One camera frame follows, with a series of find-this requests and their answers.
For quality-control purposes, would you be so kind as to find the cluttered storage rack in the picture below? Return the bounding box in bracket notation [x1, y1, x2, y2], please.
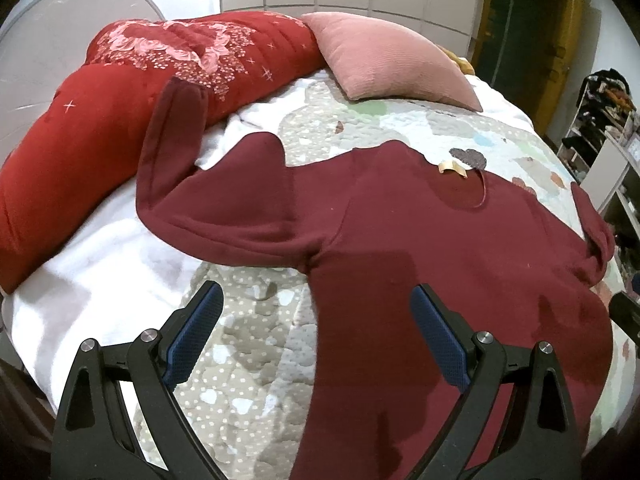
[556, 68, 640, 183]

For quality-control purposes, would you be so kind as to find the white fleece blanket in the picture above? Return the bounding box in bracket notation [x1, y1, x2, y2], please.
[9, 72, 331, 413]

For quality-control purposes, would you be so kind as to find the beige heart-print quilted bedspread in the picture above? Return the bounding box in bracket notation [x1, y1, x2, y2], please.
[117, 76, 640, 480]

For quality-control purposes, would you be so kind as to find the maroon sweater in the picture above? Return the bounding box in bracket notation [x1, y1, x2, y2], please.
[136, 77, 617, 480]

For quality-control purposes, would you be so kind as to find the white side cabinet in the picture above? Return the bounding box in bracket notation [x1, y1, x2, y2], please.
[595, 132, 640, 243]

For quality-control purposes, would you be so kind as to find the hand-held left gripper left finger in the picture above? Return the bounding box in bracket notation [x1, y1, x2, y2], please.
[51, 281, 232, 480]

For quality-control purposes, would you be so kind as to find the pink corduroy pillow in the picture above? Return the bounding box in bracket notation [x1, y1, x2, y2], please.
[301, 11, 484, 113]

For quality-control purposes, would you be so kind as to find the dark door with yellow frame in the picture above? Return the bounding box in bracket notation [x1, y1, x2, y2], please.
[469, 0, 587, 147]

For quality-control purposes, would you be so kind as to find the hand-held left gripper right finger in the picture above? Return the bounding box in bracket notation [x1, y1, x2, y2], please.
[408, 283, 584, 480]

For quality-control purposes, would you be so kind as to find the grey round headboard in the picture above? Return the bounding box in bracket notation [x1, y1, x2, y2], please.
[0, 0, 166, 163]

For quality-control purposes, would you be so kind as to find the yellow plush toy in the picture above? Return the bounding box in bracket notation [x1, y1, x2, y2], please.
[436, 44, 477, 76]

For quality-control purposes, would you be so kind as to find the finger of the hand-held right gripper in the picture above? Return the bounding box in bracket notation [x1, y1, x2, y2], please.
[608, 291, 640, 347]

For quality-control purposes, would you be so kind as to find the red floral quilt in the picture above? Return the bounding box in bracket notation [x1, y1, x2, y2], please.
[0, 10, 327, 295]

